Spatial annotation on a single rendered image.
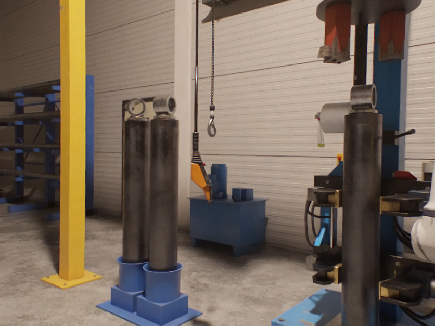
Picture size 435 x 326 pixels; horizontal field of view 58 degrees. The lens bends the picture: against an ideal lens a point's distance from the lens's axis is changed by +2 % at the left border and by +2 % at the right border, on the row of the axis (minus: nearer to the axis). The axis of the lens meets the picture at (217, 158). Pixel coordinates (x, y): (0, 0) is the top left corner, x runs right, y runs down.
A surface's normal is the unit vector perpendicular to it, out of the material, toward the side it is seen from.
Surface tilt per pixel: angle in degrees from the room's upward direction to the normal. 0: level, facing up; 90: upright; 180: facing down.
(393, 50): 90
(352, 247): 90
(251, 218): 90
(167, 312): 90
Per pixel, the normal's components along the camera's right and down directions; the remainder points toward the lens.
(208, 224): -0.63, 0.01
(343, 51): 0.29, 0.02
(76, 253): 0.77, 0.02
